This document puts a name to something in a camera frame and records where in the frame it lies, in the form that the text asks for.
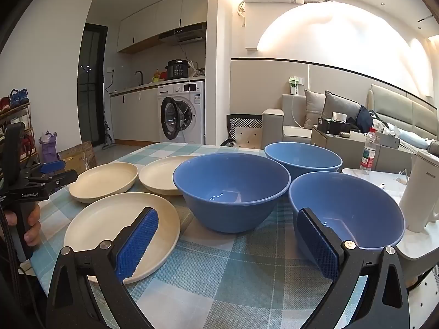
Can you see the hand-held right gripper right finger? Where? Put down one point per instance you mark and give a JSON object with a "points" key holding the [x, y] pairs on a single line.
{"points": [[319, 243]]}

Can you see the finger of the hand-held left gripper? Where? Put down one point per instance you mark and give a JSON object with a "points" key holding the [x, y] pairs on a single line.
{"points": [[61, 178], [51, 167]]}

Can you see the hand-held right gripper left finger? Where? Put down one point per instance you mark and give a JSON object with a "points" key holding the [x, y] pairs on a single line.
{"points": [[137, 243]]}

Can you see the cream plate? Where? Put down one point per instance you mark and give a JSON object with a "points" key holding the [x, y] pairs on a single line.
{"points": [[103, 181], [161, 174], [103, 226]]}

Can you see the blue bowl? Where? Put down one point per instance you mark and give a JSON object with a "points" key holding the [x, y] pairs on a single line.
{"points": [[360, 205], [233, 185], [301, 157]]}

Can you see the person's left hand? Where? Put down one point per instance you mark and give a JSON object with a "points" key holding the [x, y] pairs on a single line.
{"points": [[34, 233]]}

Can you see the purple bag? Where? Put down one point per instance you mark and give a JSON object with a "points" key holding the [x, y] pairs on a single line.
{"points": [[48, 147]]}

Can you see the cardboard box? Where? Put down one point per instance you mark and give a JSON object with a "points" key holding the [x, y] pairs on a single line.
{"points": [[77, 157]]}

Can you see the wooden shoe rack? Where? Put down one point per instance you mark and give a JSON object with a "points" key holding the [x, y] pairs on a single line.
{"points": [[29, 133]]}

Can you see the red shoes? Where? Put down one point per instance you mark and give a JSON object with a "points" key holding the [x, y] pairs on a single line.
{"points": [[4, 104]]}

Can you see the blue sandals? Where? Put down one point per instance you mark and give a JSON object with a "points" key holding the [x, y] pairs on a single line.
{"points": [[19, 97]]}

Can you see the upright floor mop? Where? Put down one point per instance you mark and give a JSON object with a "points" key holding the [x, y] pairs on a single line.
{"points": [[107, 133]]}

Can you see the dark glass door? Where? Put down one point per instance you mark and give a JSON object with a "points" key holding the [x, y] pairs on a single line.
{"points": [[91, 92]]}

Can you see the green white checked tablecloth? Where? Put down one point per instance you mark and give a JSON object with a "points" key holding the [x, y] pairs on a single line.
{"points": [[223, 281]]}

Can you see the white kitchen base cabinets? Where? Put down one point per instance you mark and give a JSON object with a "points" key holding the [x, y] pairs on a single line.
{"points": [[137, 116]]}

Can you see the grey bedside cabinet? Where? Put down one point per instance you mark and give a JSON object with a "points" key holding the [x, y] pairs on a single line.
{"points": [[343, 147]]}

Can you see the plastic water bottle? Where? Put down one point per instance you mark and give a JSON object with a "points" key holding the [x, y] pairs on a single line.
{"points": [[368, 150]]}

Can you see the white electric kettle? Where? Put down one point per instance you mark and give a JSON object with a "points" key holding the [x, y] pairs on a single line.
{"points": [[420, 192]]}

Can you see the black box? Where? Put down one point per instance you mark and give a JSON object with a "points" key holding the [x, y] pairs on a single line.
{"points": [[331, 126]]}

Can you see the grey sofa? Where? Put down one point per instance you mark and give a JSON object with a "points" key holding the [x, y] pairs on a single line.
{"points": [[274, 126]]}

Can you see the black kitchen faucet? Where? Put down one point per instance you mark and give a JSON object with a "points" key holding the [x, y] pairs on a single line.
{"points": [[141, 77]]}

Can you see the white tissue box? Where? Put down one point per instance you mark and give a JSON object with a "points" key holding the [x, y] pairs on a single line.
{"points": [[339, 116]]}

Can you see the navy cushion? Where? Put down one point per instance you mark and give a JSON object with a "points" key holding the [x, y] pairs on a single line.
{"points": [[363, 118]]}

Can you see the white washing machine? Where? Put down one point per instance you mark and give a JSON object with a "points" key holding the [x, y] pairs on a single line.
{"points": [[192, 120]]}

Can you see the light grey cushion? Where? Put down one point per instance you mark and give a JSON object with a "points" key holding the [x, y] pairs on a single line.
{"points": [[313, 108]]}

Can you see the yellow bottle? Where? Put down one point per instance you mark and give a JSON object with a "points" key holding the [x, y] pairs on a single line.
{"points": [[156, 76]]}

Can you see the dark grey cushion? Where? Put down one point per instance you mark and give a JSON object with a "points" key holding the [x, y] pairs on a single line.
{"points": [[338, 104]]}

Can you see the black pressure cooker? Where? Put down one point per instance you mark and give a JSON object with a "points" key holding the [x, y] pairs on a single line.
{"points": [[177, 70]]}

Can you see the grey padded headboard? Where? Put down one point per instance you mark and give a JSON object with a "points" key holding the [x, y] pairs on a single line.
{"points": [[394, 102]]}

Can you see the white upper kitchen cabinets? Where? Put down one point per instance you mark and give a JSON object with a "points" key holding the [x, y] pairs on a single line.
{"points": [[154, 17]]}

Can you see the range hood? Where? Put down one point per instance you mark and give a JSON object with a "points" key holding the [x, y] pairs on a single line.
{"points": [[185, 36]]}

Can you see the wall socket with green plug-in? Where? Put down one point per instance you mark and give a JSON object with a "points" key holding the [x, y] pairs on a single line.
{"points": [[294, 89]]}

